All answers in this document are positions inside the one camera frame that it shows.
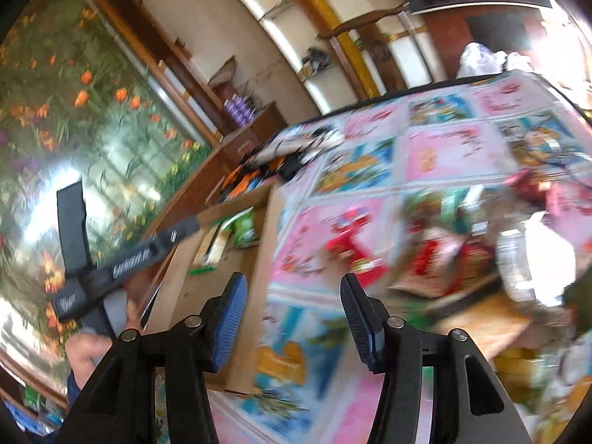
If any brown folded cloth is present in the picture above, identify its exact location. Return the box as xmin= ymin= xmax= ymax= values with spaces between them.
xmin=208 ymin=55 xmax=239 ymax=86

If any white plastic bag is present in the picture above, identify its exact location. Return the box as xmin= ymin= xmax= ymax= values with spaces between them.
xmin=455 ymin=41 xmax=532 ymax=79

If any green pea snack packet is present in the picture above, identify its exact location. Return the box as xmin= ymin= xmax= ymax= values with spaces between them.
xmin=229 ymin=208 xmax=262 ymax=248

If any white wall shelf unit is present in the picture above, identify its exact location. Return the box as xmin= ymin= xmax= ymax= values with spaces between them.
xmin=208 ymin=0 xmax=440 ymax=102

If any pile of assorted snack packets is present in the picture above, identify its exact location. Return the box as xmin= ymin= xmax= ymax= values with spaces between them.
xmin=388 ymin=166 xmax=592 ymax=380

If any red snack packet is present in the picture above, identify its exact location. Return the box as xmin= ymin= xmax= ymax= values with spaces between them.
xmin=324 ymin=219 xmax=389 ymax=287

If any printed plastic tablecloth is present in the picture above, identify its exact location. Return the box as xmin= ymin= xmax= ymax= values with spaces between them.
xmin=152 ymin=71 xmax=592 ymax=444

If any wooden chair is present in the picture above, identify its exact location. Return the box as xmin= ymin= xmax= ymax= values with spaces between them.
xmin=317 ymin=2 xmax=445 ymax=98

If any orange and black cloth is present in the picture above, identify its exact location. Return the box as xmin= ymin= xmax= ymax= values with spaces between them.
xmin=217 ymin=150 xmax=306 ymax=204

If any dark clutter on shelf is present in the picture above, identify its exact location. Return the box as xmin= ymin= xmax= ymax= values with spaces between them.
xmin=298 ymin=46 xmax=334 ymax=79

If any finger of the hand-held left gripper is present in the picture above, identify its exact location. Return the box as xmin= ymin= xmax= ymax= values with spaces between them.
xmin=152 ymin=219 xmax=203 ymax=260

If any long green-ended cracker pack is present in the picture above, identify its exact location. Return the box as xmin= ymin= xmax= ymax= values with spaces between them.
xmin=189 ymin=222 xmax=232 ymax=276

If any person's left forearm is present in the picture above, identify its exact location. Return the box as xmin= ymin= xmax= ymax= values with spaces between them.
xmin=66 ymin=372 xmax=81 ymax=421

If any cardboard box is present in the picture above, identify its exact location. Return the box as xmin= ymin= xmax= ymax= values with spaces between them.
xmin=145 ymin=180 xmax=287 ymax=396

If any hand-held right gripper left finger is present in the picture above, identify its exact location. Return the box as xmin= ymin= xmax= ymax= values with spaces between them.
xmin=55 ymin=272 xmax=249 ymax=444

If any white patterned cloth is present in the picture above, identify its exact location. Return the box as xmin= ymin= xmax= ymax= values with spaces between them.
xmin=277 ymin=125 xmax=345 ymax=153

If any person's left hand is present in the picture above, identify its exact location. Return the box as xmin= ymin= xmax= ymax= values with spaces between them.
xmin=65 ymin=298 xmax=143 ymax=391

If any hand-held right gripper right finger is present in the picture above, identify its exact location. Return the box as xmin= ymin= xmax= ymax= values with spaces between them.
xmin=340 ymin=273 xmax=532 ymax=444

